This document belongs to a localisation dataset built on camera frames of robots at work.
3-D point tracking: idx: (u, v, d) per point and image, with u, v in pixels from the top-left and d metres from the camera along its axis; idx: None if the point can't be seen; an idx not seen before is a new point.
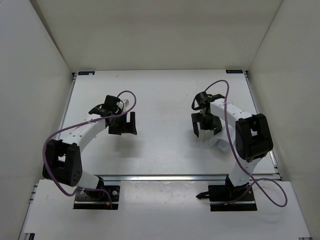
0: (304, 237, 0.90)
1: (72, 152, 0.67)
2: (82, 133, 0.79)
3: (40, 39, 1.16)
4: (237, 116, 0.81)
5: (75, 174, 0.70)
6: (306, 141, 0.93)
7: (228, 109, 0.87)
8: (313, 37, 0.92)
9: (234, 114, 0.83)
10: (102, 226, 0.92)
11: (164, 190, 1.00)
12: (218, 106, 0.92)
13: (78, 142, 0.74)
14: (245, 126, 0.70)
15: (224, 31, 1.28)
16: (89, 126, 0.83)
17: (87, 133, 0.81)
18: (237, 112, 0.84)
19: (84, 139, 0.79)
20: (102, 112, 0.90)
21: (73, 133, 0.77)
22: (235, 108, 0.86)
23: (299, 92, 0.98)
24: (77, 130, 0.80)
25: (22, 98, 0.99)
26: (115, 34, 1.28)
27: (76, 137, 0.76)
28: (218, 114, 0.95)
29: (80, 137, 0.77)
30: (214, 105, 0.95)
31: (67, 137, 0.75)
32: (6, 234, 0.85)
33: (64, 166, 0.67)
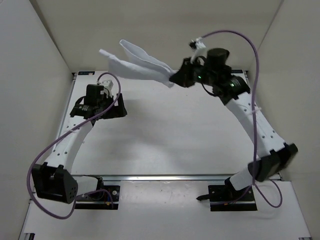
0: (304, 237, 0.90)
1: (59, 178, 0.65)
2: (67, 148, 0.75)
3: (40, 39, 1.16)
4: (266, 142, 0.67)
5: (72, 190, 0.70)
6: (306, 140, 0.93)
7: (257, 124, 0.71)
8: (312, 37, 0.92)
9: (263, 137, 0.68)
10: (102, 226, 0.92)
11: (164, 190, 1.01)
12: (243, 111, 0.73)
13: (64, 162, 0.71)
14: (274, 164, 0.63)
15: (224, 31, 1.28)
16: (74, 136, 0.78)
17: (73, 145, 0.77)
18: (266, 133, 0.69)
19: (71, 152, 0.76)
20: (87, 113, 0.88)
21: (58, 152, 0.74)
22: (263, 123, 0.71)
23: (299, 92, 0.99)
24: (61, 146, 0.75)
25: (22, 97, 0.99)
26: (115, 34, 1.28)
27: (61, 155, 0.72)
28: (234, 113, 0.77)
29: (66, 154, 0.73)
30: (237, 104, 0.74)
31: (51, 158, 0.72)
32: (7, 234, 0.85)
33: (58, 188, 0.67)
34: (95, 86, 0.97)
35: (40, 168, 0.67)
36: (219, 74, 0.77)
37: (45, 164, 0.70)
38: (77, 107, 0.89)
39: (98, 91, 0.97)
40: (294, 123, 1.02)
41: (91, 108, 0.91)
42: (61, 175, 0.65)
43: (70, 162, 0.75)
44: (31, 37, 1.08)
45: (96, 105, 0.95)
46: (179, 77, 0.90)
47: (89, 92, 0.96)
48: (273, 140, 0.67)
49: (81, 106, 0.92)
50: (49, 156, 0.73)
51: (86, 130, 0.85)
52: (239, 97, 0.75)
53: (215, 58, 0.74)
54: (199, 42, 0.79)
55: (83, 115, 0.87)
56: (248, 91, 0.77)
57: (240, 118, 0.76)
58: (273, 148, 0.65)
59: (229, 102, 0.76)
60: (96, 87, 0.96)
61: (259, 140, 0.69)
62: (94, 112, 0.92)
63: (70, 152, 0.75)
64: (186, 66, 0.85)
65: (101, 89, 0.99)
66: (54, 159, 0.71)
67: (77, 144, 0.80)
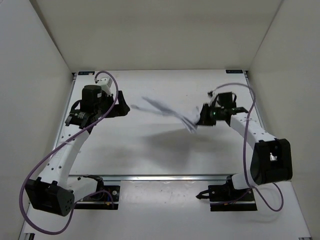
0: (304, 237, 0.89)
1: (52, 195, 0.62)
2: (62, 162, 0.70)
3: (40, 39, 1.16)
4: (257, 137, 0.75)
5: (67, 202, 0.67)
6: (306, 141, 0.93)
7: (250, 127, 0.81)
8: (312, 37, 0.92)
9: (254, 133, 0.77)
10: (102, 226, 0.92)
11: (164, 190, 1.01)
12: (239, 121, 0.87)
13: (58, 178, 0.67)
14: (264, 151, 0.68)
15: (224, 32, 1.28)
16: (68, 149, 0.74)
17: (68, 159, 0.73)
18: (258, 131, 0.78)
19: (66, 167, 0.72)
20: (82, 121, 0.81)
21: (51, 166, 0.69)
22: (256, 127, 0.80)
23: (299, 91, 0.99)
24: (55, 160, 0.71)
25: (22, 97, 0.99)
26: (115, 34, 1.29)
27: (54, 171, 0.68)
28: (237, 128, 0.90)
29: (60, 169, 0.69)
30: (235, 119, 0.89)
31: (44, 173, 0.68)
32: (7, 234, 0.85)
33: (52, 204, 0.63)
34: (91, 89, 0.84)
35: (33, 184, 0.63)
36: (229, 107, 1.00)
37: (38, 179, 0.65)
38: (74, 114, 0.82)
39: (95, 94, 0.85)
40: (294, 123, 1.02)
41: (89, 115, 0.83)
42: (54, 194, 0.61)
43: (65, 176, 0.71)
44: (31, 37, 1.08)
45: (94, 109, 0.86)
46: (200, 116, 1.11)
47: (85, 96, 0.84)
48: (265, 135, 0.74)
49: (77, 112, 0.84)
50: (43, 170, 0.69)
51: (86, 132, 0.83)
52: (237, 115, 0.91)
53: (223, 95, 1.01)
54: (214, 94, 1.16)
55: (79, 124, 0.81)
56: (245, 109, 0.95)
57: (240, 132, 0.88)
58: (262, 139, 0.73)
59: (231, 119, 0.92)
60: (93, 89, 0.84)
61: (252, 138, 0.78)
62: (92, 118, 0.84)
63: (65, 165, 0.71)
64: (206, 108, 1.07)
65: (99, 91, 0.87)
66: (47, 174, 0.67)
67: (72, 157, 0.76)
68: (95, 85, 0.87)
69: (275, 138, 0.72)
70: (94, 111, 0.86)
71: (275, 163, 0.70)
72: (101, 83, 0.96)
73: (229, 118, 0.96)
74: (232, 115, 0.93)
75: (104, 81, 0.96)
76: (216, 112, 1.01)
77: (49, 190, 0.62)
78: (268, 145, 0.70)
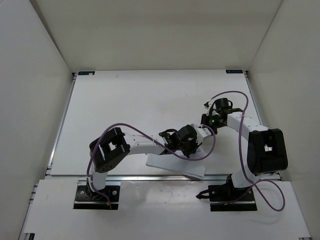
0: (304, 237, 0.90)
1: (121, 151, 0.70)
2: (141, 143, 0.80)
3: (40, 39, 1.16)
4: (251, 129, 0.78)
5: (106, 167, 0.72)
6: (306, 141, 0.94)
7: (245, 121, 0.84)
8: (313, 38, 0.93)
9: (249, 126, 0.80)
10: (103, 226, 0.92)
11: (164, 190, 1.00)
12: (234, 118, 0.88)
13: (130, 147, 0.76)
14: (258, 138, 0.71)
15: (223, 32, 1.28)
16: (149, 144, 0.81)
17: (143, 149, 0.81)
18: (252, 124, 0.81)
19: (137, 150, 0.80)
20: (169, 143, 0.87)
21: (135, 137, 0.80)
22: (250, 120, 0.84)
23: (299, 91, 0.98)
24: (140, 137, 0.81)
25: (22, 97, 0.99)
26: (116, 34, 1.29)
27: (133, 142, 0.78)
28: (234, 127, 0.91)
29: (136, 145, 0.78)
30: (230, 117, 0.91)
31: (128, 135, 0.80)
32: (7, 234, 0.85)
33: (108, 155, 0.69)
34: (187, 132, 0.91)
35: (120, 130, 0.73)
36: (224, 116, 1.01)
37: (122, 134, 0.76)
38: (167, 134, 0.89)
39: (187, 136, 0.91)
40: (294, 123, 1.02)
41: (172, 144, 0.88)
42: (124, 151, 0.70)
43: (130, 152, 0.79)
44: (31, 37, 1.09)
45: (177, 146, 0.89)
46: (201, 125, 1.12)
47: (182, 130, 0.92)
48: (258, 127, 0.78)
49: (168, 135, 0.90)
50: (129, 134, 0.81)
51: (155, 150, 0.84)
52: (232, 113, 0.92)
53: (218, 102, 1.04)
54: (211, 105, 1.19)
55: (167, 142, 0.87)
56: (241, 110, 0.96)
57: (237, 130, 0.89)
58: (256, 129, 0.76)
59: (229, 121, 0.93)
60: (189, 131, 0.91)
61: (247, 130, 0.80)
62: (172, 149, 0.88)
63: (141, 147, 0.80)
64: (205, 118, 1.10)
65: (191, 137, 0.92)
66: (128, 140, 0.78)
67: (144, 151, 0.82)
68: (195, 131, 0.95)
69: (269, 128, 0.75)
70: (177, 146, 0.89)
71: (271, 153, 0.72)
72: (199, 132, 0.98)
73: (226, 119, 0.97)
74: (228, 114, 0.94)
75: (204, 135, 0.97)
76: (215, 121, 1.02)
77: (124, 145, 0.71)
78: (262, 135, 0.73)
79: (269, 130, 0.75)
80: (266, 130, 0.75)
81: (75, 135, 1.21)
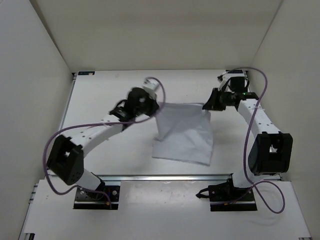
0: (304, 237, 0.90)
1: (76, 154, 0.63)
2: (93, 134, 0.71)
3: (40, 39, 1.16)
4: (261, 128, 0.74)
5: (74, 174, 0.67)
6: (305, 141, 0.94)
7: (256, 116, 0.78)
8: (312, 38, 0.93)
9: (259, 124, 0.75)
10: (102, 226, 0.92)
11: (164, 190, 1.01)
12: (247, 108, 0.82)
13: (84, 144, 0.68)
14: (265, 142, 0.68)
15: (223, 33, 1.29)
16: (103, 129, 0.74)
17: (100, 136, 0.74)
18: (263, 122, 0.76)
19: (94, 141, 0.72)
20: (123, 116, 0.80)
21: (83, 133, 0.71)
22: (262, 116, 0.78)
23: (299, 91, 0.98)
24: (89, 130, 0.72)
25: (22, 97, 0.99)
26: (116, 34, 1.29)
27: (85, 138, 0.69)
28: (244, 114, 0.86)
29: (90, 139, 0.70)
30: (243, 104, 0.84)
31: (76, 136, 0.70)
32: (7, 234, 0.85)
33: (66, 164, 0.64)
34: (136, 95, 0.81)
35: (62, 138, 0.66)
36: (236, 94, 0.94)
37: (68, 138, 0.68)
38: (117, 109, 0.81)
39: (138, 98, 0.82)
40: (293, 123, 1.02)
41: (127, 115, 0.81)
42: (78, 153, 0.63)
43: (90, 147, 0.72)
44: (31, 37, 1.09)
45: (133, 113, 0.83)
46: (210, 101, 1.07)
47: (129, 96, 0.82)
48: (270, 127, 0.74)
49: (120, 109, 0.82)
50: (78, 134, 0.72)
51: (112, 132, 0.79)
52: (247, 100, 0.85)
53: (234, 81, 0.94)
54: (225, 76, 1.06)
55: (120, 117, 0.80)
56: (256, 97, 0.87)
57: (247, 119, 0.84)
58: (266, 131, 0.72)
59: (239, 107, 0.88)
60: (137, 93, 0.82)
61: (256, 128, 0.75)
62: (130, 119, 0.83)
63: (96, 137, 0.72)
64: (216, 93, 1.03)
65: (143, 97, 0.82)
66: (77, 139, 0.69)
67: (103, 138, 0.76)
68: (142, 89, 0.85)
69: (279, 132, 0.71)
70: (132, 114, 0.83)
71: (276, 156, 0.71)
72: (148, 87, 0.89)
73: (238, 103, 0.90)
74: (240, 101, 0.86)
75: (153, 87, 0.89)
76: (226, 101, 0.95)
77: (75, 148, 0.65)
78: (270, 138, 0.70)
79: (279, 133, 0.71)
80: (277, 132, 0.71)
81: None
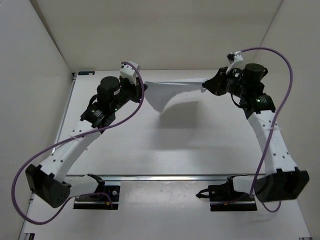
0: (304, 237, 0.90)
1: (48, 185, 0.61)
2: (65, 155, 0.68)
3: (40, 39, 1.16)
4: (276, 161, 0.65)
5: (61, 197, 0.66)
6: (306, 141, 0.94)
7: (271, 142, 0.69)
8: (312, 38, 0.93)
9: (274, 155, 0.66)
10: (102, 226, 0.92)
11: (164, 190, 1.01)
12: (261, 126, 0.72)
13: (57, 170, 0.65)
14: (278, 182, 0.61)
15: (223, 33, 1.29)
16: (75, 143, 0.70)
17: (74, 152, 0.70)
18: (278, 151, 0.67)
19: (69, 159, 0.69)
20: (96, 118, 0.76)
21: (54, 156, 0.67)
22: (277, 140, 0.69)
23: (300, 91, 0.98)
24: (59, 151, 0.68)
25: (22, 96, 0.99)
26: (116, 34, 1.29)
27: (56, 162, 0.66)
28: (256, 129, 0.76)
29: (62, 161, 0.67)
30: (257, 119, 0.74)
31: (46, 160, 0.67)
32: (7, 234, 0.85)
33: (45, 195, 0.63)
34: (106, 88, 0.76)
35: (32, 171, 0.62)
36: (251, 90, 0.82)
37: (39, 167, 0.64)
38: (90, 110, 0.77)
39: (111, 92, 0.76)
40: (293, 123, 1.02)
41: (101, 117, 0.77)
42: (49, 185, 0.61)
43: (68, 166, 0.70)
44: (31, 37, 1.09)
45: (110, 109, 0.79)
46: (214, 86, 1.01)
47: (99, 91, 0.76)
48: (285, 161, 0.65)
49: (94, 108, 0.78)
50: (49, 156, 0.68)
51: (89, 140, 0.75)
52: (260, 114, 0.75)
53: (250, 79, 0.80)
54: (238, 56, 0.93)
55: (93, 122, 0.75)
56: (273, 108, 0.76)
57: (258, 136, 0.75)
58: (280, 168, 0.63)
59: (250, 117, 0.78)
60: (108, 87, 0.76)
61: (270, 158, 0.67)
62: (106, 118, 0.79)
63: (69, 156, 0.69)
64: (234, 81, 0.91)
65: (116, 89, 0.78)
66: (48, 165, 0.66)
67: (79, 151, 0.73)
68: (115, 79, 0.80)
69: (295, 168, 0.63)
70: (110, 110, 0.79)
71: (289, 188, 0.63)
72: (125, 70, 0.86)
73: (250, 108, 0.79)
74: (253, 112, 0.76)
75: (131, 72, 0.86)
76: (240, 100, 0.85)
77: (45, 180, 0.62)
78: (284, 177, 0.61)
79: (295, 170, 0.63)
80: (293, 170, 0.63)
81: None
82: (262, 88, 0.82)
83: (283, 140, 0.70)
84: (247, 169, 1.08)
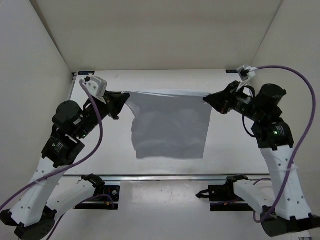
0: (304, 237, 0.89)
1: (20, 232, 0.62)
2: (31, 201, 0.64)
3: (40, 39, 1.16)
4: (290, 207, 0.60)
5: (45, 228, 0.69)
6: (306, 141, 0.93)
7: (287, 184, 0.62)
8: (312, 37, 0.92)
9: (289, 199, 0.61)
10: (102, 226, 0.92)
11: (164, 190, 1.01)
12: (276, 165, 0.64)
13: (26, 218, 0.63)
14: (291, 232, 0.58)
15: (223, 32, 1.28)
16: (38, 187, 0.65)
17: (40, 195, 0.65)
18: (294, 196, 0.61)
19: (38, 203, 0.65)
20: (57, 153, 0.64)
21: (22, 204, 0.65)
22: (293, 181, 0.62)
23: (300, 90, 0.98)
24: (25, 197, 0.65)
25: (22, 96, 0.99)
26: (116, 34, 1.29)
27: (24, 210, 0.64)
28: (269, 162, 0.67)
29: (29, 208, 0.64)
30: (273, 156, 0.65)
31: (16, 208, 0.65)
32: (7, 234, 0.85)
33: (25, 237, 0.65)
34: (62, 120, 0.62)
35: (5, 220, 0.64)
36: (268, 117, 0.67)
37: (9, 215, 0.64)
38: (51, 143, 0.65)
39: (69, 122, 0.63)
40: (294, 123, 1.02)
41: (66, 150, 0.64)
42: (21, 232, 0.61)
43: (40, 208, 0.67)
44: (31, 37, 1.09)
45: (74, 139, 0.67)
46: (220, 103, 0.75)
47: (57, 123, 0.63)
48: (300, 208, 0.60)
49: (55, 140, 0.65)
50: (17, 202, 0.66)
51: (57, 177, 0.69)
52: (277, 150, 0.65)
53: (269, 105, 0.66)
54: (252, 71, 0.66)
55: (55, 159, 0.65)
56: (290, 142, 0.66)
57: (270, 170, 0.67)
58: (294, 215, 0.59)
59: (265, 149, 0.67)
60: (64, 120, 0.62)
61: (283, 203, 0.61)
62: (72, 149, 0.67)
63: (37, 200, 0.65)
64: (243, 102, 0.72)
65: (77, 118, 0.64)
66: (19, 213, 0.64)
67: (48, 190, 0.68)
68: (76, 106, 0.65)
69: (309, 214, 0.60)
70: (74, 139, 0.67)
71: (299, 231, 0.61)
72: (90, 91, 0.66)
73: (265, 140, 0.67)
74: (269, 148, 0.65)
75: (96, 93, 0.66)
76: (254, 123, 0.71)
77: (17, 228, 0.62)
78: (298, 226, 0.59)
79: (309, 216, 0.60)
80: (307, 217, 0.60)
81: None
82: (280, 114, 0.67)
83: (299, 182, 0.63)
84: (247, 169, 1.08)
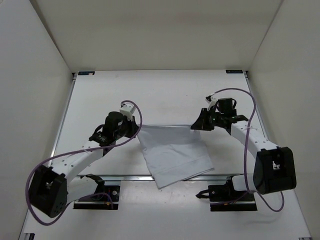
0: (304, 237, 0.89)
1: (57, 184, 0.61)
2: (76, 162, 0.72)
3: (40, 39, 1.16)
4: (258, 145, 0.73)
5: (59, 205, 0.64)
6: (306, 141, 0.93)
7: (251, 135, 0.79)
8: (311, 37, 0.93)
9: (256, 142, 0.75)
10: (102, 226, 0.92)
11: (164, 190, 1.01)
12: (239, 129, 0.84)
13: (67, 172, 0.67)
14: (266, 158, 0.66)
15: (223, 33, 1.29)
16: (84, 155, 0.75)
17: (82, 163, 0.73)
18: (259, 139, 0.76)
19: (77, 169, 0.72)
20: (102, 141, 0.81)
21: (66, 162, 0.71)
22: (257, 134, 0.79)
23: (300, 91, 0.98)
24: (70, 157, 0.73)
25: (22, 96, 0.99)
26: (116, 34, 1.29)
27: (67, 166, 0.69)
28: (238, 137, 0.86)
29: (72, 167, 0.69)
30: (236, 126, 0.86)
31: (57, 164, 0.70)
32: (7, 234, 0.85)
33: (48, 197, 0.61)
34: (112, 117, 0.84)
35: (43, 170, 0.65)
36: (227, 114, 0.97)
37: (50, 168, 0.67)
38: (96, 135, 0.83)
39: (117, 121, 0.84)
40: (293, 123, 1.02)
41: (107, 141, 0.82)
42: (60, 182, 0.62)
43: (72, 177, 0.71)
44: (31, 37, 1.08)
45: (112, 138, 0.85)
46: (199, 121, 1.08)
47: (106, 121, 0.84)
48: (266, 144, 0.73)
49: (100, 134, 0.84)
50: (57, 162, 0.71)
51: (93, 159, 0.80)
52: (237, 123, 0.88)
53: (221, 103, 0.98)
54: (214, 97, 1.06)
55: (99, 142, 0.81)
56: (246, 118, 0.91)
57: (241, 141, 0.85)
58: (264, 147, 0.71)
59: (232, 130, 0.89)
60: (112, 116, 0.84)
61: (253, 146, 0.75)
62: (110, 143, 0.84)
63: (78, 164, 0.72)
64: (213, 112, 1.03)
65: (120, 120, 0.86)
66: (60, 168, 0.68)
67: (84, 166, 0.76)
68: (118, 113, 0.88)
69: (277, 146, 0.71)
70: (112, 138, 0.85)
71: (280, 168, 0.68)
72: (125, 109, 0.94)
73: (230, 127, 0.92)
74: (232, 124, 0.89)
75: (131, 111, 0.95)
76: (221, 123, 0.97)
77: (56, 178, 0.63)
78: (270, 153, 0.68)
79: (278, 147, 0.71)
80: (275, 148, 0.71)
81: (75, 135, 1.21)
82: (234, 111, 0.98)
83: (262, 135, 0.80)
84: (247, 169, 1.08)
